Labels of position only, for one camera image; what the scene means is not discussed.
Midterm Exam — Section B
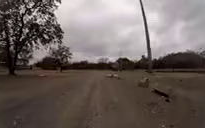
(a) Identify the pale rock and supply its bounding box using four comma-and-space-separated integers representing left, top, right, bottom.
137, 76, 150, 89
104, 72, 121, 80

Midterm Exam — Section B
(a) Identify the small dark tree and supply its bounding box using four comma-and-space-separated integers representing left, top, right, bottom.
49, 43, 74, 73

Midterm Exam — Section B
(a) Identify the brown dirt road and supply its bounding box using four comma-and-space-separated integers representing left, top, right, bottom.
0, 70, 178, 128

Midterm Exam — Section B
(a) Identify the tall leaning pole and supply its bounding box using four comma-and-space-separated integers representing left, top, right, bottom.
138, 0, 154, 74

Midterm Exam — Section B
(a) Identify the dark flat rock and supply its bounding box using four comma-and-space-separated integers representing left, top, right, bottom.
151, 85, 173, 100

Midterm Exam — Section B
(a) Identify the distant row of trees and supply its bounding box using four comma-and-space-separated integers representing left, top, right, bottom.
33, 49, 205, 72

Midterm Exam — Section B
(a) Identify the large dark leafy tree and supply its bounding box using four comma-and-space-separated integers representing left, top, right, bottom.
0, 0, 66, 76

